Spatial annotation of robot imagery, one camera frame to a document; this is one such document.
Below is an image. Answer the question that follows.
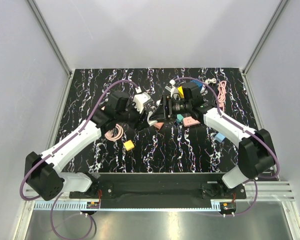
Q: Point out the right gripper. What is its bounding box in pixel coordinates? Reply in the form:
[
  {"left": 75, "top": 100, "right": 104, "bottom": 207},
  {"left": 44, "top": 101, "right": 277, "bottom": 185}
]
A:
[{"left": 149, "top": 94, "right": 192, "bottom": 124}]

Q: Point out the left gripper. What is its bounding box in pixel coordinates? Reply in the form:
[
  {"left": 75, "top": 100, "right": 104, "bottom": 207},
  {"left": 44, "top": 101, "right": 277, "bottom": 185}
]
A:
[{"left": 116, "top": 100, "right": 149, "bottom": 132}]

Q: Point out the pink plug adapter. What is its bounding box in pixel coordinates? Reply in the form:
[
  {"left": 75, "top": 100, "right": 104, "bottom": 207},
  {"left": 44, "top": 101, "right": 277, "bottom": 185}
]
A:
[{"left": 154, "top": 122, "right": 164, "bottom": 130}]

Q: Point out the yellow cube socket adapter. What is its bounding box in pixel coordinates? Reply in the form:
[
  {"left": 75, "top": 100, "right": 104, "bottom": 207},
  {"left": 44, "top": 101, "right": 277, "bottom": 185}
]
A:
[{"left": 177, "top": 86, "right": 185, "bottom": 99}]

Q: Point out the white plug adapter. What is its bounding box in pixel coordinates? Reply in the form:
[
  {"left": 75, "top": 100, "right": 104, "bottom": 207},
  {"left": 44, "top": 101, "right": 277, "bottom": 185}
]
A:
[{"left": 147, "top": 111, "right": 158, "bottom": 127}]

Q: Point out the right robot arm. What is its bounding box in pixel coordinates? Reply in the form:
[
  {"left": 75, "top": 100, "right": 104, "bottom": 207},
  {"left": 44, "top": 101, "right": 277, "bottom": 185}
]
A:
[{"left": 149, "top": 82, "right": 278, "bottom": 199}]

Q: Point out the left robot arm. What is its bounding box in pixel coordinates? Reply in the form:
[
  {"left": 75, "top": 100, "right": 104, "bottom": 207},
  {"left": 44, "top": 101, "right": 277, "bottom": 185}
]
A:
[{"left": 24, "top": 91, "right": 151, "bottom": 201}]

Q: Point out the teal plug adapter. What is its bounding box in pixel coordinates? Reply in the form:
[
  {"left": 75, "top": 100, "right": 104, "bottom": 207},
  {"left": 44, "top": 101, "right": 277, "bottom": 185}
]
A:
[{"left": 175, "top": 114, "right": 184, "bottom": 124}]

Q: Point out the small yellow plug adapter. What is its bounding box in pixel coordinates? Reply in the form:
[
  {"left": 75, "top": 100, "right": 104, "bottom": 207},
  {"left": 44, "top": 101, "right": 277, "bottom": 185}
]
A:
[{"left": 123, "top": 140, "right": 135, "bottom": 151}]

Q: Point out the light blue plug adapter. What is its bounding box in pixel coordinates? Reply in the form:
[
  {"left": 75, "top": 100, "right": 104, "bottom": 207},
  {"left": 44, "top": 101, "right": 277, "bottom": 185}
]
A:
[{"left": 214, "top": 132, "right": 226, "bottom": 143}]

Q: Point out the pink power strip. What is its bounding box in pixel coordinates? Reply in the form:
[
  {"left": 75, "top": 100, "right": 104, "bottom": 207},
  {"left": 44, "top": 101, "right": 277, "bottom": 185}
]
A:
[{"left": 182, "top": 116, "right": 200, "bottom": 127}]

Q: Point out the blue cube socket adapter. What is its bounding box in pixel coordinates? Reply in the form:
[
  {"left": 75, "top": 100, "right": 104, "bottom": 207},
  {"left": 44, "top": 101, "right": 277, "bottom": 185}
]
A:
[{"left": 191, "top": 80, "right": 205, "bottom": 94}]

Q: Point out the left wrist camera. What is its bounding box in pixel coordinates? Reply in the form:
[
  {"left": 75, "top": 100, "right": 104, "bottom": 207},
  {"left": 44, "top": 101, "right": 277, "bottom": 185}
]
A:
[{"left": 132, "top": 92, "right": 151, "bottom": 114}]

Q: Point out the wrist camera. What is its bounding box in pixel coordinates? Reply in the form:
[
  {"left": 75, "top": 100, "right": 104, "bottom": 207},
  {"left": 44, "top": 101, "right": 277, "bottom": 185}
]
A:
[
  {"left": 165, "top": 79, "right": 181, "bottom": 100},
  {"left": 132, "top": 92, "right": 151, "bottom": 114}
]

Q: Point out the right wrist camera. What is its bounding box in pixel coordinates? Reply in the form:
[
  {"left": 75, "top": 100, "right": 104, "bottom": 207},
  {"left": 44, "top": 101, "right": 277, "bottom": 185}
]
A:
[{"left": 165, "top": 79, "right": 181, "bottom": 100}]

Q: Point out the coiled pink socket cable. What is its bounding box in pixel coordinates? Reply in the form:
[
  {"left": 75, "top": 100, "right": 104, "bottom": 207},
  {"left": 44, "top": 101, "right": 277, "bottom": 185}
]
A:
[{"left": 104, "top": 124, "right": 124, "bottom": 141}]

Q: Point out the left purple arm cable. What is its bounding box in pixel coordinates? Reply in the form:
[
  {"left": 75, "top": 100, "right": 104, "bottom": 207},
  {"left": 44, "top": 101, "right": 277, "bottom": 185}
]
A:
[{"left": 19, "top": 79, "right": 141, "bottom": 238}]

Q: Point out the white power strip cable plug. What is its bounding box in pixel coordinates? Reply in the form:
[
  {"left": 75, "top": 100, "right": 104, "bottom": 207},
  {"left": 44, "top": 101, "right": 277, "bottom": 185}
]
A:
[{"left": 205, "top": 78, "right": 217, "bottom": 84}]

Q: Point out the pink power strip cable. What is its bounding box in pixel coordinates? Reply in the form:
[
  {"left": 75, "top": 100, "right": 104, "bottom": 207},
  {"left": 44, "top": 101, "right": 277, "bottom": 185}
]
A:
[{"left": 216, "top": 80, "right": 228, "bottom": 111}]

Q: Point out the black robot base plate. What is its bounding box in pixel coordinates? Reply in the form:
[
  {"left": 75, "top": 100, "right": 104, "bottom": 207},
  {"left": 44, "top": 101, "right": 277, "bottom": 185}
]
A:
[{"left": 69, "top": 173, "right": 247, "bottom": 210}]

